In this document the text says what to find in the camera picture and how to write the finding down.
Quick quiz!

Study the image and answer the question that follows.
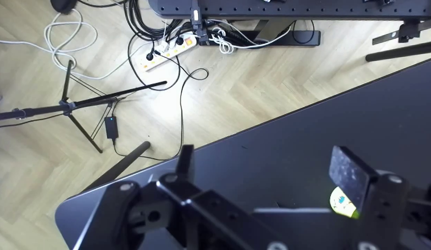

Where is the bundle of black cables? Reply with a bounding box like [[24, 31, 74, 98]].
[[76, 0, 202, 43]]

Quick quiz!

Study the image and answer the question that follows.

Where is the yellow cup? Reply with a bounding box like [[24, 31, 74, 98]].
[[329, 187, 360, 219]]

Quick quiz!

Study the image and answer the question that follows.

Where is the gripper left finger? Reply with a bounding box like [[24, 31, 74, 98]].
[[73, 145, 286, 250]]

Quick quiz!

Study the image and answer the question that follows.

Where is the black cable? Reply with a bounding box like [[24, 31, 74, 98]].
[[112, 68, 209, 162], [127, 34, 182, 92]]

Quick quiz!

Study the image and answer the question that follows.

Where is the black power adapter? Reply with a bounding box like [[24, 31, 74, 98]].
[[105, 116, 119, 140]]

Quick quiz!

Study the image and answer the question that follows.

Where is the black round foot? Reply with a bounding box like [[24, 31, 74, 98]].
[[50, 0, 78, 15]]

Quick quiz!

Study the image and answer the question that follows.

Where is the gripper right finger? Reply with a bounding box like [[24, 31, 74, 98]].
[[329, 145, 431, 250]]

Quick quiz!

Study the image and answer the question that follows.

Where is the coil of white cable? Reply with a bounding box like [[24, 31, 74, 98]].
[[208, 20, 293, 55]]

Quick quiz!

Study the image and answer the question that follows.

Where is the white power strip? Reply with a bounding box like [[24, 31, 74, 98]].
[[135, 32, 198, 72]]

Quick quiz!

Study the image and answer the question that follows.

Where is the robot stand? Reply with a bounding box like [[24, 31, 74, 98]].
[[148, 0, 431, 48]]

